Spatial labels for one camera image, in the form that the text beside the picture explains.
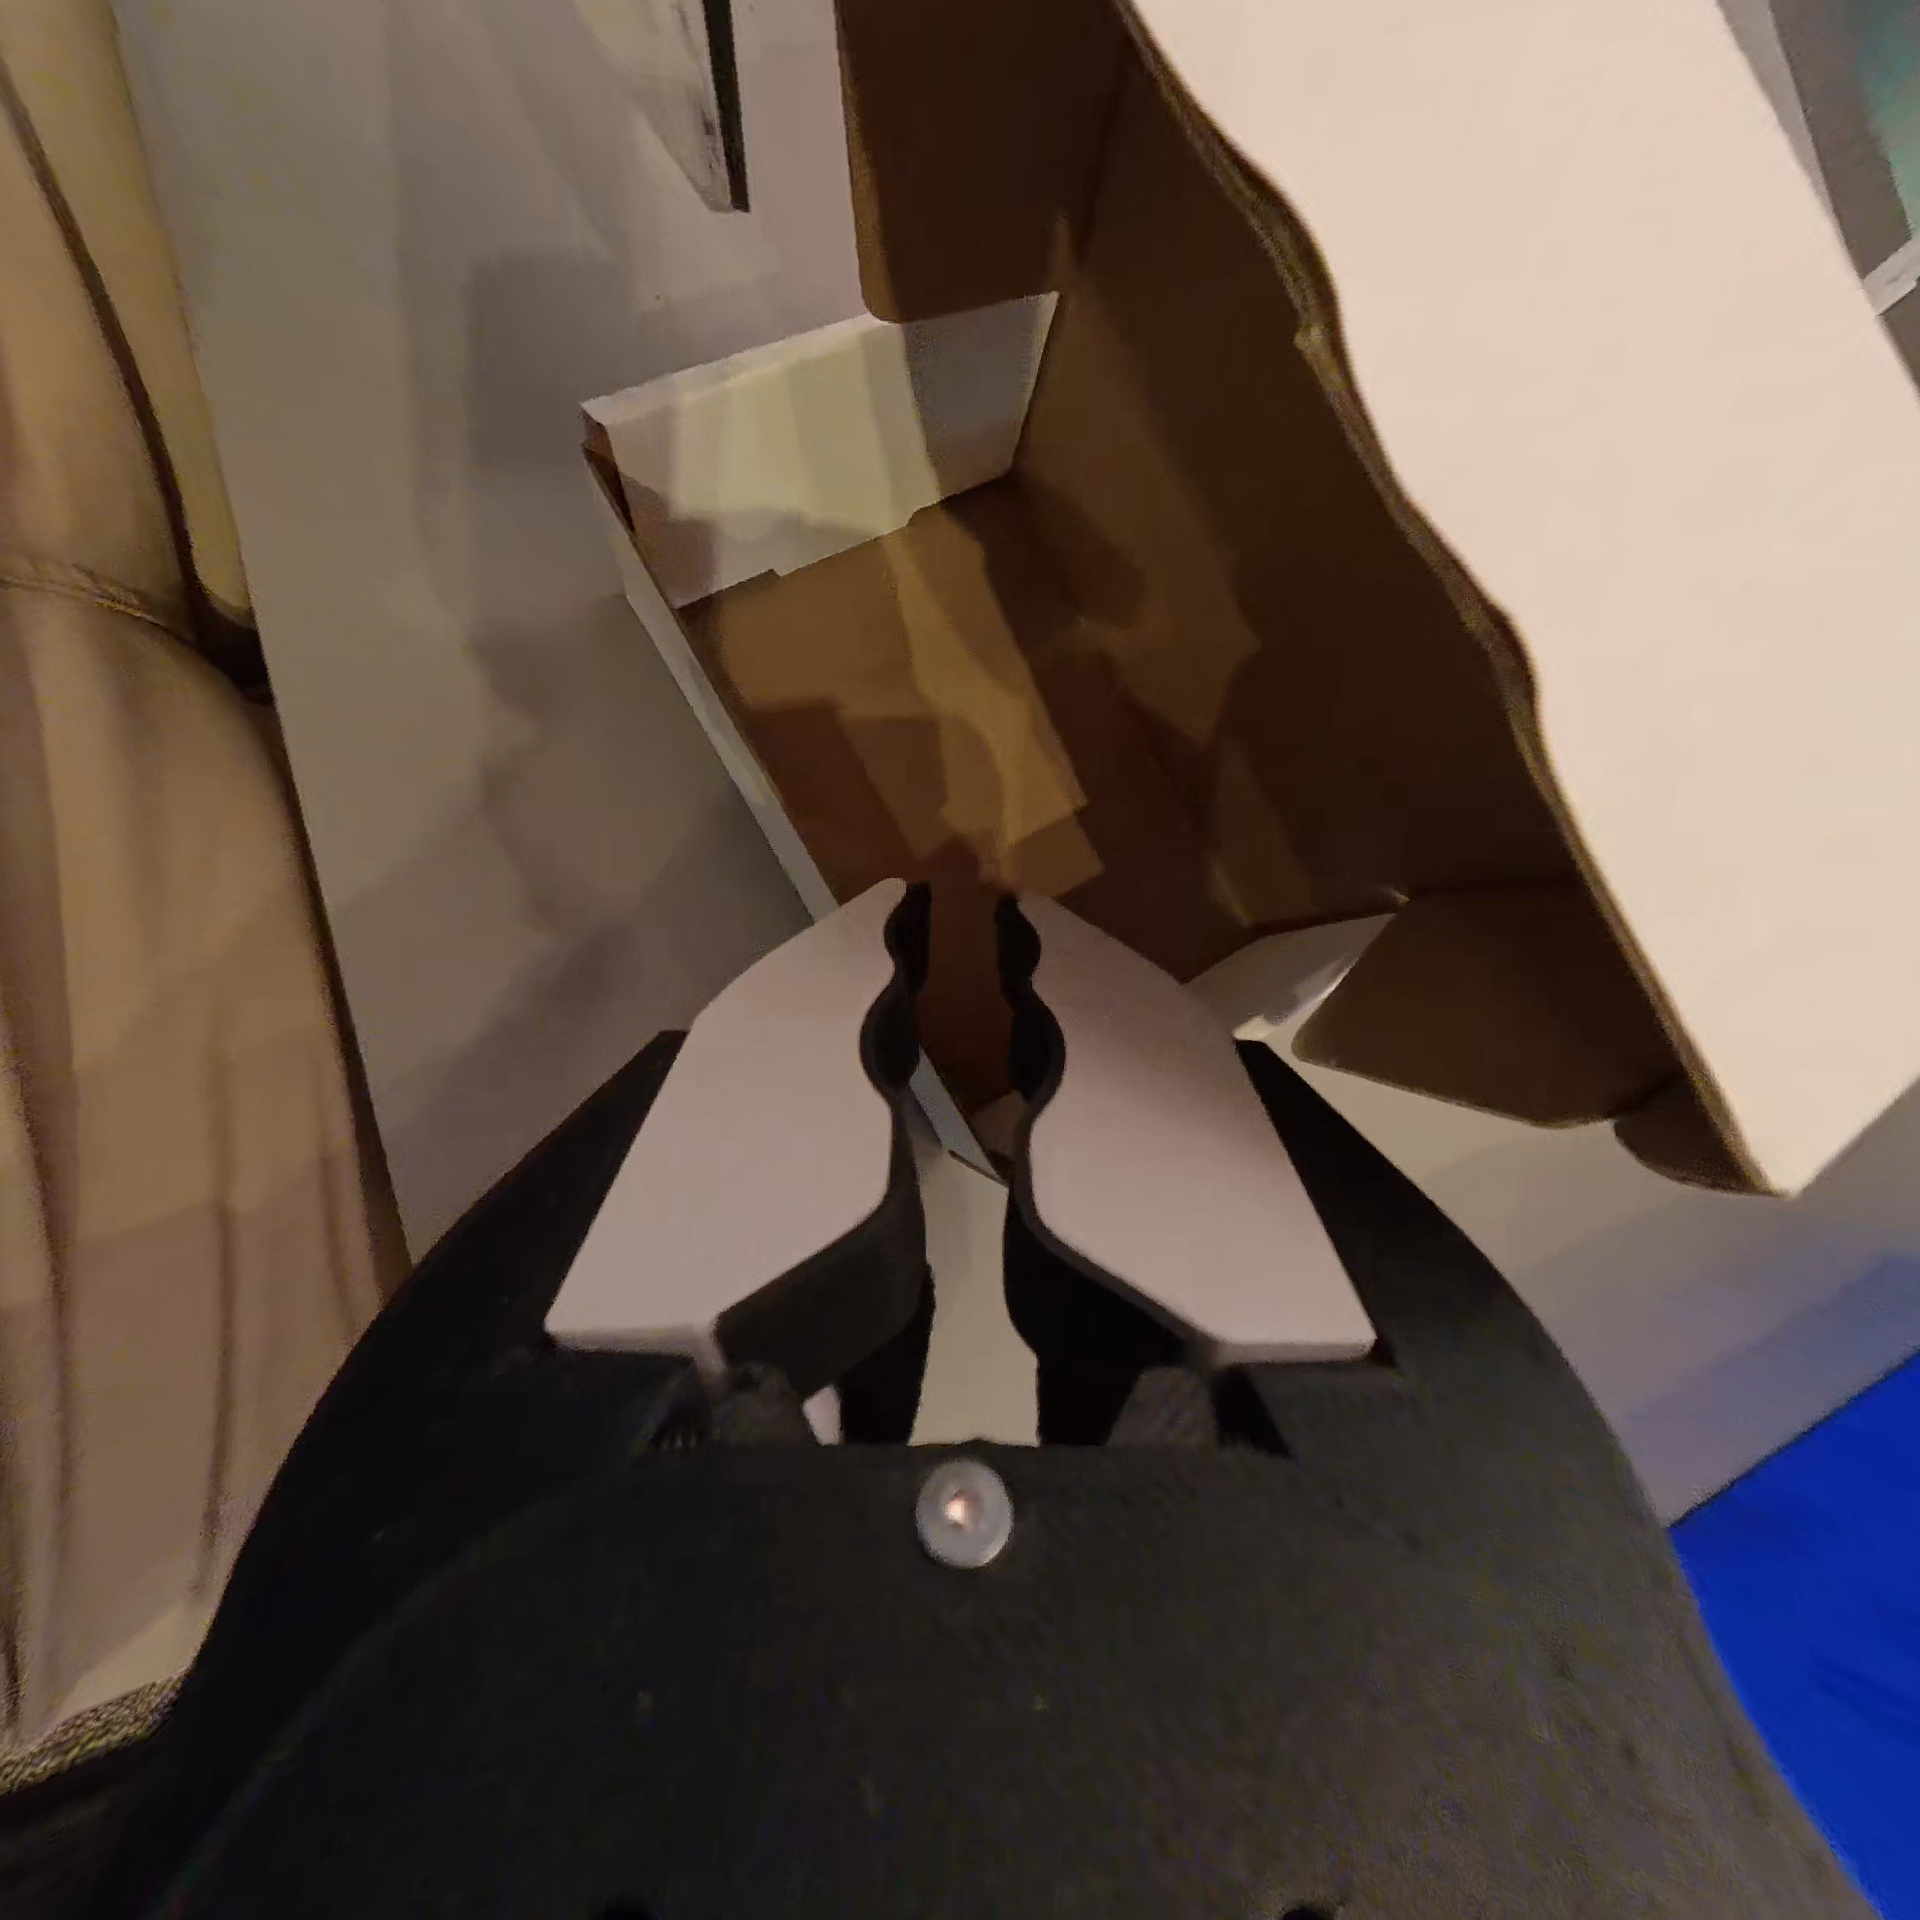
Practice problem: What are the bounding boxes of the white cardboard box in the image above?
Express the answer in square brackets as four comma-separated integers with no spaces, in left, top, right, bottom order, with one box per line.
[575,0,1920,1202]

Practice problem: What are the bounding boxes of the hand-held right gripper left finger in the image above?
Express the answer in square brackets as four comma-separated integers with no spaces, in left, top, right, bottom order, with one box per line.
[543,882,934,1445]

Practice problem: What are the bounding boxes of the dark framed panel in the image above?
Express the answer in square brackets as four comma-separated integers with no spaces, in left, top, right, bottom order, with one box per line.
[1770,0,1920,318]

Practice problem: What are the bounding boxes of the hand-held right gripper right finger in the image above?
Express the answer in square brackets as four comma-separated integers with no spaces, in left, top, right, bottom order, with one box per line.
[990,893,1378,1449]

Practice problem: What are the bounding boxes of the blue cloth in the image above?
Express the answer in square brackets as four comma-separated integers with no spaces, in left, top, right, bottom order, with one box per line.
[1663,1358,1920,1920]

